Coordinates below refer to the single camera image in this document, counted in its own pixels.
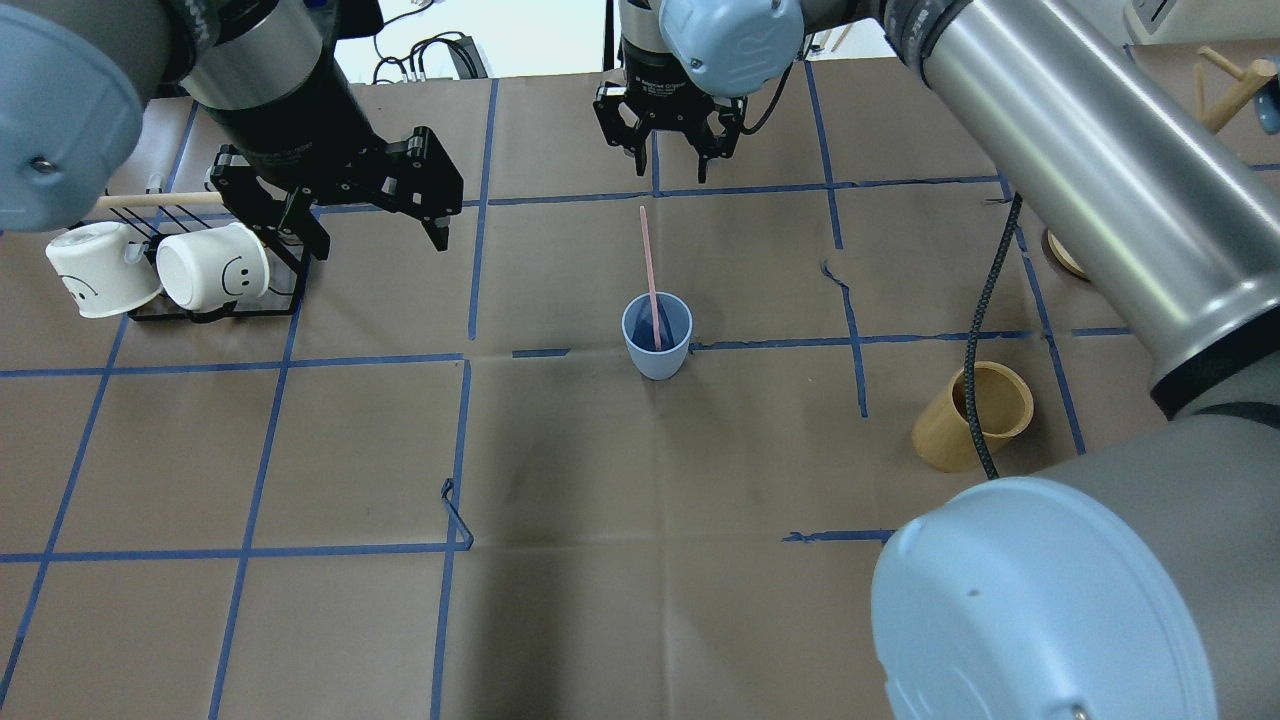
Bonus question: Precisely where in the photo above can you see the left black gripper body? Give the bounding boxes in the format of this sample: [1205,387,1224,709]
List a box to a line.
[183,1,465,228]

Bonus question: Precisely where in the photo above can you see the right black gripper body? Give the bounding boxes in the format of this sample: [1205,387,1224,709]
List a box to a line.
[591,40,746,159]

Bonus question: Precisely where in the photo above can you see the pink chopstick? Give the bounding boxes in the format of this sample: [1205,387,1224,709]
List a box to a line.
[639,205,664,352]

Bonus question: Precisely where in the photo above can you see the blue plastic cup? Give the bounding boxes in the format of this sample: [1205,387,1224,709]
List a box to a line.
[621,292,694,380]

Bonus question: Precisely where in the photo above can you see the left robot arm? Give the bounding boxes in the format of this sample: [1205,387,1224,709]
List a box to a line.
[1,1,465,260]

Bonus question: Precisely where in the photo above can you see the wooden chopsticks on desk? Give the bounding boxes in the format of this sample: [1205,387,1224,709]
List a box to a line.
[823,23,852,53]

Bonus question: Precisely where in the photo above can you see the white smiley mug right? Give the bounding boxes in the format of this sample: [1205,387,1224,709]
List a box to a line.
[155,222,270,313]

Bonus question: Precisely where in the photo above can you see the white smiley mug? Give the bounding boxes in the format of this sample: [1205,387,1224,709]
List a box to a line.
[45,222,163,319]
[155,222,270,313]

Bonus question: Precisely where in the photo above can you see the white smiley mug left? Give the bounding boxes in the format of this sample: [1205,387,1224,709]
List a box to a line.
[45,222,163,319]

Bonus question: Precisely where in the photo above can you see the bamboo cylinder holder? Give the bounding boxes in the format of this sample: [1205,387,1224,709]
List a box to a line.
[911,360,1036,473]

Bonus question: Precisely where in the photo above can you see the wooden mug tree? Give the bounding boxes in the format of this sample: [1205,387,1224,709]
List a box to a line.
[1042,46,1280,281]

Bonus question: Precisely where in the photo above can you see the blue mug on tree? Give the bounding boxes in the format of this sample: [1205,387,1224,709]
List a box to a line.
[1253,76,1280,136]

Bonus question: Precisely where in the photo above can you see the black wire cup rack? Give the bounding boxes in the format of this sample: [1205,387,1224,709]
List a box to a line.
[93,161,317,324]

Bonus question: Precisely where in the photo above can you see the black corrugated cable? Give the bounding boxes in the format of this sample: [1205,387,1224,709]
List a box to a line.
[963,192,1025,480]

